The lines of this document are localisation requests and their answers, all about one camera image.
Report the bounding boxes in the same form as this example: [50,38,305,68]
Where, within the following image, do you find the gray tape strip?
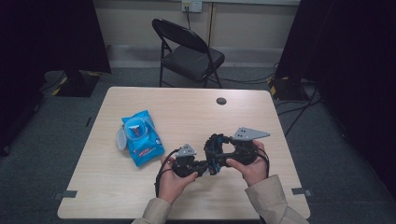
[291,187,313,198]
[52,189,78,201]

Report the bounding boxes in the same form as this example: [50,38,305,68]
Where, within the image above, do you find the beige wall conduit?
[206,2,217,48]

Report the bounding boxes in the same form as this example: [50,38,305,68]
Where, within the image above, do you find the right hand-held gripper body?
[229,126,271,166]

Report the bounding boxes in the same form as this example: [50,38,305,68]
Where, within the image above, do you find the black floor cable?
[218,62,278,86]
[275,83,323,138]

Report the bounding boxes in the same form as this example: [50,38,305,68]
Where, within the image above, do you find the white wall outlet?
[181,0,204,13]

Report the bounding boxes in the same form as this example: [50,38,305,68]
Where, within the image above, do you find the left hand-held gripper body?
[172,143,200,178]

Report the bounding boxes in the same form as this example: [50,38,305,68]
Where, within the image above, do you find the right hand-held gripper cable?
[256,147,271,178]

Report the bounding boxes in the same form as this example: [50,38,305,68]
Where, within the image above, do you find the person's right hand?
[226,140,269,187]

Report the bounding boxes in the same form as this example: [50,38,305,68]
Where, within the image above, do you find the black folding chair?
[151,18,226,89]

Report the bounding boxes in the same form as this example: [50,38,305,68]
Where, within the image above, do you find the hand-held gripper cable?
[154,148,180,198]
[256,147,271,178]

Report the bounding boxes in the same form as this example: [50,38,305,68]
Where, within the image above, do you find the person's left hand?
[158,155,199,204]

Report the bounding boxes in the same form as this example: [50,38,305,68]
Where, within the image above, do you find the black stand base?
[50,69,101,98]
[268,76,310,101]

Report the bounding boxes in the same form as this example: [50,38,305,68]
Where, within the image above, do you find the left hand-held gripper cable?
[154,148,180,198]

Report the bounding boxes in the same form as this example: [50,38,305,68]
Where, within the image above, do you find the blue wet wipes packet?
[116,109,166,168]

